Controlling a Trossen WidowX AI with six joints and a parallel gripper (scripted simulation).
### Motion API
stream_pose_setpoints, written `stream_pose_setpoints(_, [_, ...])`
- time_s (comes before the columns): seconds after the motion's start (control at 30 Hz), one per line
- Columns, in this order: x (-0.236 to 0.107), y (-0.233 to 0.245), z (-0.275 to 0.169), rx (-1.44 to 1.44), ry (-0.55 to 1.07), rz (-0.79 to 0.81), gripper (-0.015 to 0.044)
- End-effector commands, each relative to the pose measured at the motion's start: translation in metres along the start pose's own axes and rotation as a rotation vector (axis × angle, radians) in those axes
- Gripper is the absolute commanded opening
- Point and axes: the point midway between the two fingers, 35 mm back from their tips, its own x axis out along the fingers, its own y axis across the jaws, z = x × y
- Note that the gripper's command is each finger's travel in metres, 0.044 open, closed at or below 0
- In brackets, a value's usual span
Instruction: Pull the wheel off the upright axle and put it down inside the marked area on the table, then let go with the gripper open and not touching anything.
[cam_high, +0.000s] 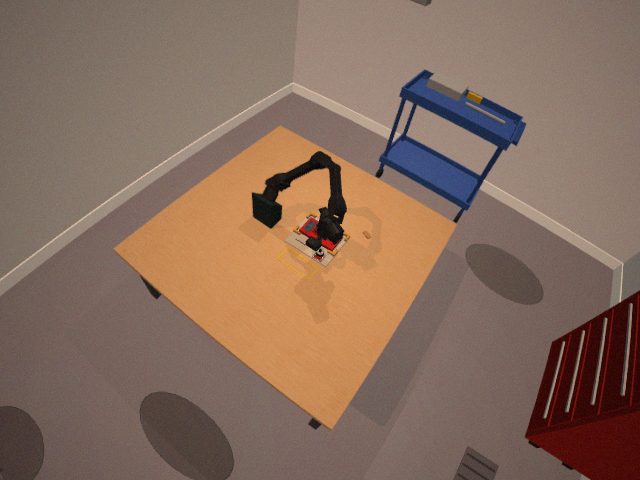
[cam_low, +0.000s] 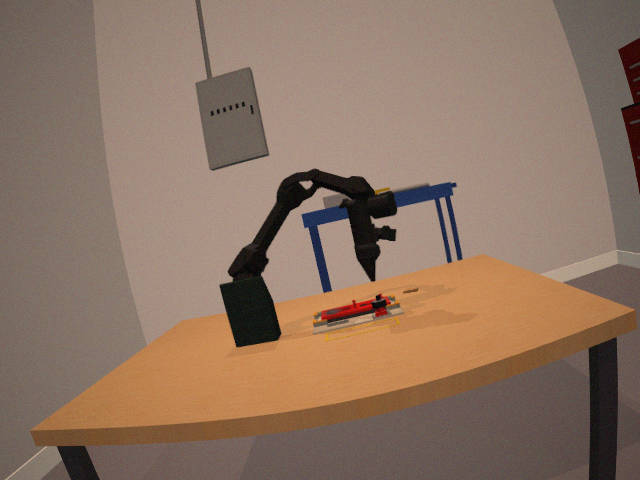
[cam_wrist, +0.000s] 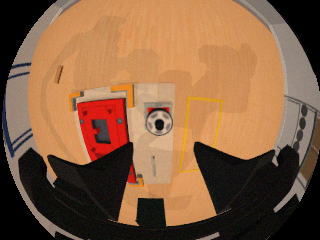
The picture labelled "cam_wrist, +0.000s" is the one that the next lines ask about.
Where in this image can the yellow rectangular outline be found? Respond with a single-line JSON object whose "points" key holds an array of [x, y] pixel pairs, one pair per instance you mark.
{"points": [[189, 98]]}

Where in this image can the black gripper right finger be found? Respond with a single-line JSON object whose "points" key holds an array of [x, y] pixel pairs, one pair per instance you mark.
{"points": [[226, 175]]}

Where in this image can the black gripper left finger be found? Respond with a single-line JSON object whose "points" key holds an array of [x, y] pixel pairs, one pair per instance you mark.
{"points": [[103, 179]]}

